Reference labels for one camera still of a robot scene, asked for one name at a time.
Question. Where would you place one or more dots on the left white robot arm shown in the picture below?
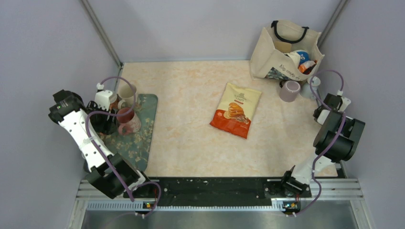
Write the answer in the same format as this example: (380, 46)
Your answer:
(110, 173)

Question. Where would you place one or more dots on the large pink mug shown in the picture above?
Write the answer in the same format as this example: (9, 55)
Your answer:
(129, 122)

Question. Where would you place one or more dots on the blue white package in bag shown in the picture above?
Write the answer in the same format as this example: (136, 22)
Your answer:
(303, 55)

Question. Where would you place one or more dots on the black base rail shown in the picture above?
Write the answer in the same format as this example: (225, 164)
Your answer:
(217, 191)

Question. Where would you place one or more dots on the teal floral placemat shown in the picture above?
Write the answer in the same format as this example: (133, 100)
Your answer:
(135, 147)

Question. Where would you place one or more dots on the metal corner frame rail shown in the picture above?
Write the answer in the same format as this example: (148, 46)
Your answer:
(101, 32)

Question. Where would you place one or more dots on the orange chips bag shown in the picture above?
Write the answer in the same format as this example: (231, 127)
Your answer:
(236, 109)

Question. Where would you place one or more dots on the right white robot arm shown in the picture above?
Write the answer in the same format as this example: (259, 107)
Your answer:
(337, 140)

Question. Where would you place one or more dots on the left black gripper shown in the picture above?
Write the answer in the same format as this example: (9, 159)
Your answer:
(107, 127)

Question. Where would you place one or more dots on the light blue white mug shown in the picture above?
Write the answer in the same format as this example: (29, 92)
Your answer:
(310, 88)

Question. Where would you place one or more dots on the lilac mug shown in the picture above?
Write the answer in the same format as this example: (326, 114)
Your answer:
(289, 91)

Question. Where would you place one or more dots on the cream white mug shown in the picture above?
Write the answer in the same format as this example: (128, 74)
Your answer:
(128, 96)

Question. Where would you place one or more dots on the beige canvas tote bag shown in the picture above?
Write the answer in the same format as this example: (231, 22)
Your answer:
(273, 58)

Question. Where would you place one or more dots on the orange snack packet in bag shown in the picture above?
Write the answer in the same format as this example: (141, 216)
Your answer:
(307, 67)

